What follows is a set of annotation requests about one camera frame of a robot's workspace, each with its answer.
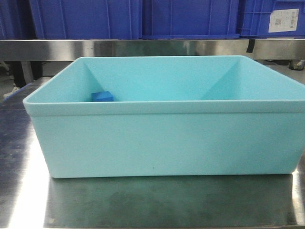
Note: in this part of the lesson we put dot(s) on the blue cube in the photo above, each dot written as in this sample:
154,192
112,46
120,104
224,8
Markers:
104,96

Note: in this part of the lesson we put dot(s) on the blue crate middle on shelf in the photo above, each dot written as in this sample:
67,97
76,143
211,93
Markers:
190,19

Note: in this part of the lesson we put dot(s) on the blue crate on shelf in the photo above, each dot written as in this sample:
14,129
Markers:
190,19
71,19

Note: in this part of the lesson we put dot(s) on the blue crate left on shelf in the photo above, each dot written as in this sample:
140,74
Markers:
71,19

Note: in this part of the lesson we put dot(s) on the light blue plastic tub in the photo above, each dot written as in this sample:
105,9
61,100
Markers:
171,116

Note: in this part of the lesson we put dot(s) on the black tape strip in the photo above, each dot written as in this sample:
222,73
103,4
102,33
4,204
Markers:
251,45

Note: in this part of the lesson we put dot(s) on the blue crate with label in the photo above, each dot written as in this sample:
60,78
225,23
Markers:
254,17

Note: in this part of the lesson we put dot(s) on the white paper label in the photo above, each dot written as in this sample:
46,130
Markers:
283,20

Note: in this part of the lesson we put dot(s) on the stainless steel shelf rail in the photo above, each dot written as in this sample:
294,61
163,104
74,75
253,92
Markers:
70,50

